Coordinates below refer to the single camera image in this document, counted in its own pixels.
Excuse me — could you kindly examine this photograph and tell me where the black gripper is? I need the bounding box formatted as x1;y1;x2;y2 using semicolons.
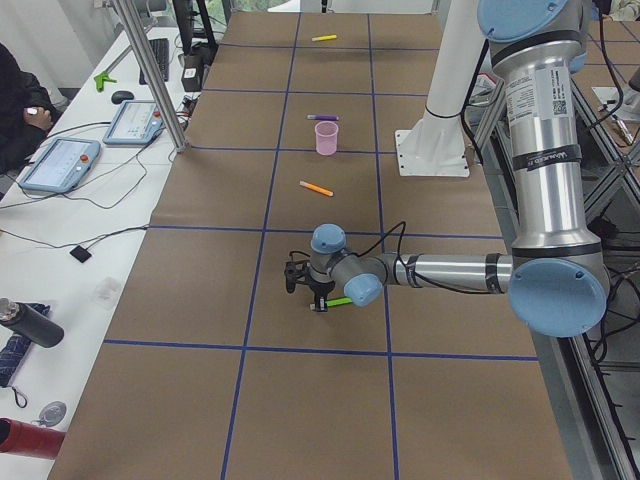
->
307;276;334;312

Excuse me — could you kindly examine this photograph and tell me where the green highlighter pen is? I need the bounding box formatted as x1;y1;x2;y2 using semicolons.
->
326;297;353;307

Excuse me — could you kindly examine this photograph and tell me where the orange highlighter pen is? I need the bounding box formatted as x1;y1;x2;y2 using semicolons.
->
299;180;334;197

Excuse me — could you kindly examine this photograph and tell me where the purple marker pen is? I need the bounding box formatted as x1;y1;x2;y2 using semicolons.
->
306;114;340;122

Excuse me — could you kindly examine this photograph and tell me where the yellow highlighter pen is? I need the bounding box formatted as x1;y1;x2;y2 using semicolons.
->
311;34;338;42

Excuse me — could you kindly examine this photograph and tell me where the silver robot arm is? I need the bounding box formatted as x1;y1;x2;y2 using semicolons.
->
285;1;609;337

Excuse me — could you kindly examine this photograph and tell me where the small black square device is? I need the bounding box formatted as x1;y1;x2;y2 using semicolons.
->
69;245;92;263

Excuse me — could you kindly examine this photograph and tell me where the far teach pendant tablet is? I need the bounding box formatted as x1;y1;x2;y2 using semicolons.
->
103;100;163;146

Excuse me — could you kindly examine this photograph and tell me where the teach pendant tablet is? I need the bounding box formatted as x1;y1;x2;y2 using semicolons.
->
103;100;163;146
19;138;101;193

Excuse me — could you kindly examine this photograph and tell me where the black box with label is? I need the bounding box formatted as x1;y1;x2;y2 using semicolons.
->
181;55;204;92

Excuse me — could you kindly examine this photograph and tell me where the round metal lid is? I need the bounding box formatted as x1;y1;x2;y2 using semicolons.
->
37;401;67;428

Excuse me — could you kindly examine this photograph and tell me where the near teach pendant tablet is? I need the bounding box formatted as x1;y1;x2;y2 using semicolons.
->
19;138;101;193

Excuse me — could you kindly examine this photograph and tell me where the black computer mouse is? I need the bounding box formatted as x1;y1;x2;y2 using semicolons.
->
111;90;135;105

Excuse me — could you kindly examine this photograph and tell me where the black water bottle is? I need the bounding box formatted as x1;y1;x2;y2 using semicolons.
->
1;298;64;348

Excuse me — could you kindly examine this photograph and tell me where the black keyboard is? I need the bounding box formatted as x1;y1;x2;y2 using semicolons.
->
149;38;170;82

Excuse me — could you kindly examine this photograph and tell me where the blue folded umbrella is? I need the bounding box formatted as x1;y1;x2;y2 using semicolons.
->
1;303;50;388

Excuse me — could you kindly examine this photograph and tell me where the green plastic clamp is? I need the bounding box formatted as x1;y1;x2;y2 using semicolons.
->
93;71;117;93

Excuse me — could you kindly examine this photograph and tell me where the red bottle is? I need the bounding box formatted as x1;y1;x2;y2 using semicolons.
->
0;418;66;460

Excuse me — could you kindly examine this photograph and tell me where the person in black jacket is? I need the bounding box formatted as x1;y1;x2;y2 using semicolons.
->
1;44;61;174

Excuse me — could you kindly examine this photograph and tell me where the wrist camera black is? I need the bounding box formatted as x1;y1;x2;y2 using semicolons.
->
284;260;308;294

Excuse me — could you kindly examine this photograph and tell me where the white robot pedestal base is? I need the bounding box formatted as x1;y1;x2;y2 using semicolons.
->
395;0;487;178

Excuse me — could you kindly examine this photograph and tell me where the aluminium frame post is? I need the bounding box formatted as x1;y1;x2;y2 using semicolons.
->
112;0;187;153

